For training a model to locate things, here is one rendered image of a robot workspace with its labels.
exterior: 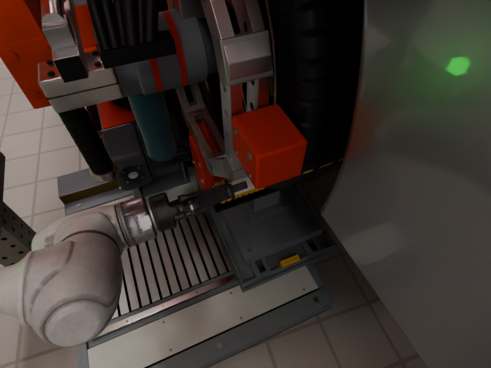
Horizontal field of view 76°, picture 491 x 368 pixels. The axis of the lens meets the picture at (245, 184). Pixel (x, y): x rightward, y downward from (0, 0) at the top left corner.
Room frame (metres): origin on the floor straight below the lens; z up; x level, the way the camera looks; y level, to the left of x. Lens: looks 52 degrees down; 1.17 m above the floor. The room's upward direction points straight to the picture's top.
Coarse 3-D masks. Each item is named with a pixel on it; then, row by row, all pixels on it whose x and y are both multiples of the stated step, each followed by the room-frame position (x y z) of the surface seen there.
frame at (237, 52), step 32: (224, 0) 0.40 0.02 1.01; (256, 0) 0.42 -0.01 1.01; (224, 32) 0.38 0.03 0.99; (256, 32) 0.39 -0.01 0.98; (224, 64) 0.36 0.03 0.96; (256, 64) 0.37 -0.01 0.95; (224, 96) 0.37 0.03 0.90; (256, 96) 0.37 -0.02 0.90; (192, 128) 0.62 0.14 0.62; (224, 128) 0.38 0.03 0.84; (224, 160) 0.38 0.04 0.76
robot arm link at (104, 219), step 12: (72, 216) 0.31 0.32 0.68; (84, 216) 0.30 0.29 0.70; (96, 216) 0.30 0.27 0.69; (108, 216) 0.31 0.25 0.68; (48, 228) 0.28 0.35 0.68; (60, 228) 0.28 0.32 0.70; (72, 228) 0.27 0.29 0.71; (84, 228) 0.27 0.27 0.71; (96, 228) 0.27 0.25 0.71; (108, 228) 0.28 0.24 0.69; (120, 228) 0.29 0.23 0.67; (36, 240) 0.26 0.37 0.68; (48, 240) 0.26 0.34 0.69; (60, 240) 0.25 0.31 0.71; (120, 240) 0.27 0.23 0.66; (120, 252) 0.25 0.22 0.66
